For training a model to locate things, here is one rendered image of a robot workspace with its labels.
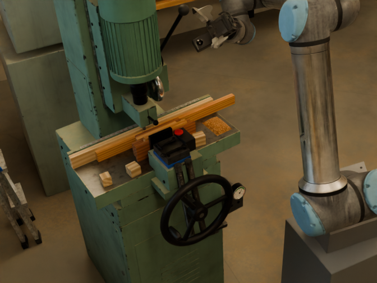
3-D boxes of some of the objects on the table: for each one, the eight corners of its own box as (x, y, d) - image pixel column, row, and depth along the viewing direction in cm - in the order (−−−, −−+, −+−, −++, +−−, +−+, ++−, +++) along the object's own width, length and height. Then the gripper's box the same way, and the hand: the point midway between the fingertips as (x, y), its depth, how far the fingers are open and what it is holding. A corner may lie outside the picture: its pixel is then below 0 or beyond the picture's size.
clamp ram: (161, 167, 188) (159, 146, 183) (150, 155, 193) (147, 135, 188) (183, 156, 192) (181, 136, 186) (171, 146, 197) (170, 126, 191)
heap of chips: (216, 136, 201) (216, 132, 200) (202, 123, 208) (201, 119, 206) (232, 128, 204) (232, 124, 202) (216, 116, 210) (216, 112, 209)
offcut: (100, 182, 185) (99, 174, 183) (109, 178, 186) (107, 170, 184) (104, 187, 182) (102, 179, 180) (112, 184, 184) (111, 176, 181)
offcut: (196, 147, 196) (194, 138, 194) (192, 142, 199) (191, 133, 196) (206, 144, 197) (205, 135, 195) (202, 139, 200) (202, 130, 197)
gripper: (228, -2, 194) (204, -10, 177) (253, 46, 192) (231, 43, 174) (208, 12, 198) (183, 5, 180) (233, 59, 196) (210, 57, 178)
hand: (200, 28), depth 178 cm, fingers open, 14 cm apart
